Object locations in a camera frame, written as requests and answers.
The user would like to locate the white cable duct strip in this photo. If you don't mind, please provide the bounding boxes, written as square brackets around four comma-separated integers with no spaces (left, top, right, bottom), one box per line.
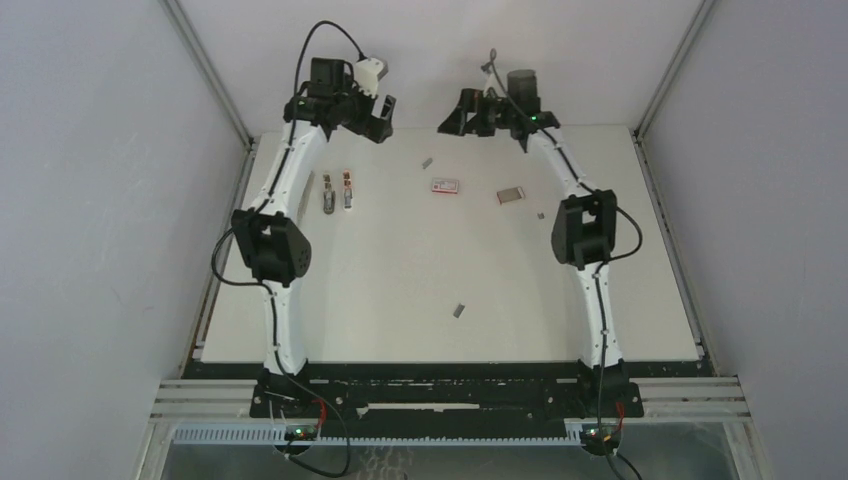
[171,423,582,447]

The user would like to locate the right aluminium frame post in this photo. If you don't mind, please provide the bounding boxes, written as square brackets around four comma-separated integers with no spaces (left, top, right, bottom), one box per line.
[633,0,720,143]

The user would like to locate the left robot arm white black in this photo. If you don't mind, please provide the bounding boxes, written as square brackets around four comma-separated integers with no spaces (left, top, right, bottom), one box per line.
[231,57,396,377]

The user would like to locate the aluminium frame corner post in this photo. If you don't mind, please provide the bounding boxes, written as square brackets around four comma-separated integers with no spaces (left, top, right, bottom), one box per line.
[158,0,254,150]

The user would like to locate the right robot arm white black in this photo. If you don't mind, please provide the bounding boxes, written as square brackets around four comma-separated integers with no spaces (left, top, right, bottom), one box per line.
[438,63,628,416]

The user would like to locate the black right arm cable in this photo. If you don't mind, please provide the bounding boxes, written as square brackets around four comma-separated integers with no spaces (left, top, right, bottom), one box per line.
[482,47,644,439]

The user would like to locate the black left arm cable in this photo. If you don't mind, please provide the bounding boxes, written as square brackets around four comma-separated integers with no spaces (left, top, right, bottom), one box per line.
[210,19,369,475]

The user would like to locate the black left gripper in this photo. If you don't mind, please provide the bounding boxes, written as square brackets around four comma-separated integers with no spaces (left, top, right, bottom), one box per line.
[333,74,394,144]

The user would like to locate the black and grey large stapler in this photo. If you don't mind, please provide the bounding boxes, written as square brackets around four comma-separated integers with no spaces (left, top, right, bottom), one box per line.
[296,171,315,226]

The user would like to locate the beige small stapler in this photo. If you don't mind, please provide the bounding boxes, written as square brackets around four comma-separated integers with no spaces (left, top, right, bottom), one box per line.
[322,172,336,215]

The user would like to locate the aluminium front rail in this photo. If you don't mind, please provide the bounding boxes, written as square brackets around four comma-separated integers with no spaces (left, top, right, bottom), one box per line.
[150,377,751,423]

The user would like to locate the open grey staple box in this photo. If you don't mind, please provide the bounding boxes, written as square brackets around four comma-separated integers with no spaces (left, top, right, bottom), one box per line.
[496,187,526,205]

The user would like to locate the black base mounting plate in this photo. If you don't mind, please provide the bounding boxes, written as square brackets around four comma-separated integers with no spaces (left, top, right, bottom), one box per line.
[181,361,715,438]

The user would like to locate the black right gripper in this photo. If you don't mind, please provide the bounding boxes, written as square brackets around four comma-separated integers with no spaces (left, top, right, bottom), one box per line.
[441,88,518,137]

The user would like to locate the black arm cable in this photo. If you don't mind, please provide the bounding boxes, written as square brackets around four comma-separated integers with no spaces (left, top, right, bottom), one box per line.
[482,47,644,439]
[210,19,369,475]

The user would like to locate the red white staple box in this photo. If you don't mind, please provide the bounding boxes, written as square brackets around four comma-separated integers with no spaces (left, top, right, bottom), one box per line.
[431,178,460,195]

